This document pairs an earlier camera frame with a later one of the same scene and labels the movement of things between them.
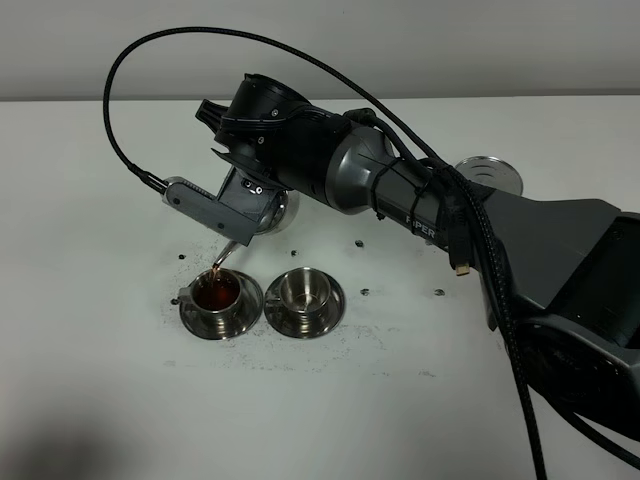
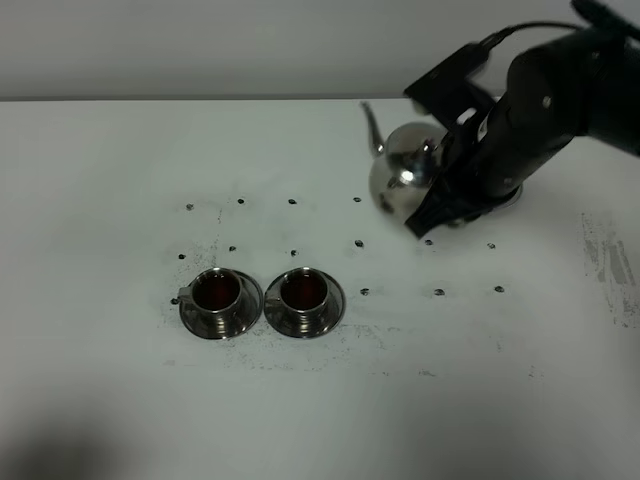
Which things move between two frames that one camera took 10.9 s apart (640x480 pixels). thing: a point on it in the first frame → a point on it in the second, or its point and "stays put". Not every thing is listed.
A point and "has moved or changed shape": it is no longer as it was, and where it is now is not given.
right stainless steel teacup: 305,289 stays put
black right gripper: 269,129 → 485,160
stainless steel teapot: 280,217 has moved or changed shape
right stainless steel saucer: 283,321 stays put
